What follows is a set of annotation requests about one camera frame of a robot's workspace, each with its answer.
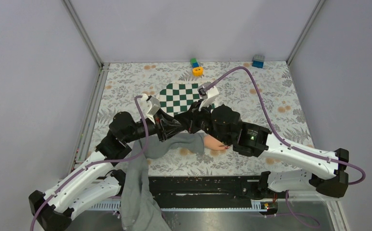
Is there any green blue toy block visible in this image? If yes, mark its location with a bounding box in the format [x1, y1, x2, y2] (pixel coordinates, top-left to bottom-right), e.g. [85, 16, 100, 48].
[190, 58, 200, 69]

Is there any blue grey toy block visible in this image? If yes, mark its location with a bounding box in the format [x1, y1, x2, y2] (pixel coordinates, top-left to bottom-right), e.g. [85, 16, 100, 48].
[252, 54, 265, 69]

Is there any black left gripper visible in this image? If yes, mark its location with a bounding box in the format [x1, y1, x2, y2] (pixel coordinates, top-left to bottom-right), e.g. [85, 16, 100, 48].
[124, 109, 185, 143]

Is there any green white chess mat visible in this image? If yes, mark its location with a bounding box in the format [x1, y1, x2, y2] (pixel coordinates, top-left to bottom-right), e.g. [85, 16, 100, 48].
[156, 81, 210, 116]

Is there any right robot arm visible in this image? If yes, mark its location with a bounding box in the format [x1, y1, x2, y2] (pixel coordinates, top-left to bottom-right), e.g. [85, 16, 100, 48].
[175, 105, 349, 198]

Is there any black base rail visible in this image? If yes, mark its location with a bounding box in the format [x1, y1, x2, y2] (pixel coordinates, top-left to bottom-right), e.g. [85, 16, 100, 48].
[109, 174, 301, 211]

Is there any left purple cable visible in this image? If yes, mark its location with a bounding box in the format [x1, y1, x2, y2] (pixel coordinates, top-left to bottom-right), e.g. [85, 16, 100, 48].
[30, 95, 149, 231]

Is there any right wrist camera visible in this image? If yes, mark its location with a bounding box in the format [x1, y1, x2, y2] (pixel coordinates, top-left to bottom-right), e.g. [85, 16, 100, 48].
[198, 82, 219, 111]

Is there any person's hand with painted nails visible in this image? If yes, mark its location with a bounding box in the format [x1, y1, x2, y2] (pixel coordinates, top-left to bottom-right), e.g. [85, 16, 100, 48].
[203, 135, 230, 151]

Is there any grey sleeved forearm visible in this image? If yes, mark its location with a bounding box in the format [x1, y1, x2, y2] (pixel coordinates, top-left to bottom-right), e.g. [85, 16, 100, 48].
[120, 133, 204, 231]

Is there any floral tablecloth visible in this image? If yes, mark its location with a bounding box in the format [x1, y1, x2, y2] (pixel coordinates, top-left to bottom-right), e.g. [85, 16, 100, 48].
[88, 61, 316, 177]

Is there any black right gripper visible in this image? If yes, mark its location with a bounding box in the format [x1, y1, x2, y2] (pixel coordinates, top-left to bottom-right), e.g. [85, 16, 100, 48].
[175, 99, 231, 146]

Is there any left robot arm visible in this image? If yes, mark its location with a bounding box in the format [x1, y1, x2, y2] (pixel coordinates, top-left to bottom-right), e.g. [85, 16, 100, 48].
[29, 110, 186, 231]

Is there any yellow toy block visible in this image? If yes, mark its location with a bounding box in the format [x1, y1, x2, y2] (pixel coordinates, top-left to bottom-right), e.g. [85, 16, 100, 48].
[192, 66, 203, 77]

